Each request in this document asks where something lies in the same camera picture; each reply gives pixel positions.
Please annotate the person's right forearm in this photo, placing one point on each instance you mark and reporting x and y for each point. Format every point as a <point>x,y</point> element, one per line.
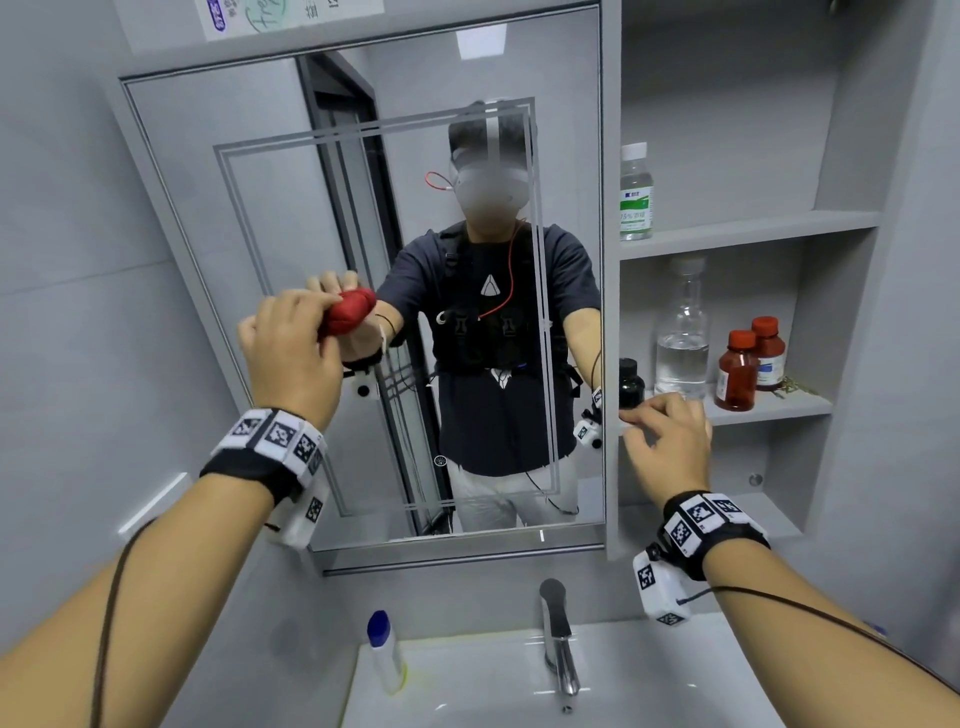
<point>810,645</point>

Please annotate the black wristband with marker tags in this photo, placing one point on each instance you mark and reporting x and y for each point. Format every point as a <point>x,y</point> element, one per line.
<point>701,529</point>
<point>270,446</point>

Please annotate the paper sticker with handwriting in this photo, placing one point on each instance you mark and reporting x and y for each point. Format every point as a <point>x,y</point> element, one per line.
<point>292,15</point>

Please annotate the white bottle blue cap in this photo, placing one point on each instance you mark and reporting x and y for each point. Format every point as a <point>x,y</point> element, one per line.
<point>385,652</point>

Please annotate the person's right fingers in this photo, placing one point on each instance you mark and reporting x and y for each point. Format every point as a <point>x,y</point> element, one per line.
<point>654,411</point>

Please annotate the chrome faucet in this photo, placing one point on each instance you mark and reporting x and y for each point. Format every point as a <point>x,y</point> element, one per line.
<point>559,637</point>

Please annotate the amber bottle red cap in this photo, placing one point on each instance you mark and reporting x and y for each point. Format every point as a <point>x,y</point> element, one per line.
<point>736,379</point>
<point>770,360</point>

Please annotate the person's left forearm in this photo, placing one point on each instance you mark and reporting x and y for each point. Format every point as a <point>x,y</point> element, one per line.
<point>142,600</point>

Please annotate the red cloth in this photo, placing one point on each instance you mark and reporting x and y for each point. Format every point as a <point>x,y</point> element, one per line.
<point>349,311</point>

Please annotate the person's left hand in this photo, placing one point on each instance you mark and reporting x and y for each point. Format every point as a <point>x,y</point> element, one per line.
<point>289,360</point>

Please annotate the small black jar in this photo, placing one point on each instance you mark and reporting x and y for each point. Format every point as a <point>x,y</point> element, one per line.
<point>631,386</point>

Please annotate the person's right hand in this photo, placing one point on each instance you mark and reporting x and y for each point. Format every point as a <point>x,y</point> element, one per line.
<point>675,450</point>

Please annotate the clear glass bottle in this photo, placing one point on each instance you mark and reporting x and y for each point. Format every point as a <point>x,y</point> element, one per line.
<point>682,352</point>

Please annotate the clear plastic bottle green label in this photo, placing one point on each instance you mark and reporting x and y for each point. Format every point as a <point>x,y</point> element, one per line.
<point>636,202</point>

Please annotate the mirror cabinet door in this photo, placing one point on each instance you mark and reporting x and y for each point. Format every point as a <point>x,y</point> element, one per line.
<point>247,225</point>

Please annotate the person's left fingers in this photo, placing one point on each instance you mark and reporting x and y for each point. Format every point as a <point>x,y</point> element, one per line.
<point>311,302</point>

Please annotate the white sink basin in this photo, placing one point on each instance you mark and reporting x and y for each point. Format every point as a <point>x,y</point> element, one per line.
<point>480,682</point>

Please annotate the grey open shelf cabinet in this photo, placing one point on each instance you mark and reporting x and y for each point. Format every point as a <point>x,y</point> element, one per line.
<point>750,225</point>

